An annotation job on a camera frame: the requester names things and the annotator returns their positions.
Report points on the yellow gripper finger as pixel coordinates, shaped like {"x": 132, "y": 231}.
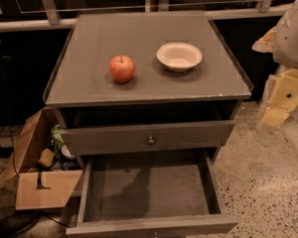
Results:
{"x": 283, "y": 99}

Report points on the red apple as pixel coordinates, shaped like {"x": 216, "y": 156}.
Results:
{"x": 122, "y": 68}

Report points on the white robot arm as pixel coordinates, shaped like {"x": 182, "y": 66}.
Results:
{"x": 282, "y": 42}

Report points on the grey top drawer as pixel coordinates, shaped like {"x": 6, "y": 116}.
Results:
{"x": 133, "y": 138}

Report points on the grey drawer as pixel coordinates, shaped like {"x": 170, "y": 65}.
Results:
{"x": 150, "y": 195}
{"x": 133, "y": 138}

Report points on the grey drawer cabinet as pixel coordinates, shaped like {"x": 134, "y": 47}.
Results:
{"x": 84, "y": 95}

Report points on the round drawer knob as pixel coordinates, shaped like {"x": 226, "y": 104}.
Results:
{"x": 151, "y": 140}

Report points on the grey middle drawer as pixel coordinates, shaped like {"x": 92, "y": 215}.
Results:
{"x": 150, "y": 195}

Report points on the white bowl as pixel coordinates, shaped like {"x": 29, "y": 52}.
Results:
{"x": 179, "y": 57}

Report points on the green bag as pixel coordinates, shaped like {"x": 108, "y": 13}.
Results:
{"x": 57, "y": 140}

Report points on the metal railing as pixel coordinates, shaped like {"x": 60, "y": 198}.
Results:
{"x": 122, "y": 7}

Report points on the yellow sponge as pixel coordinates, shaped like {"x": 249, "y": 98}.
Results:
{"x": 46, "y": 158}

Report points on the cardboard box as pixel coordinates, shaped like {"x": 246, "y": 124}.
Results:
{"x": 39, "y": 187}

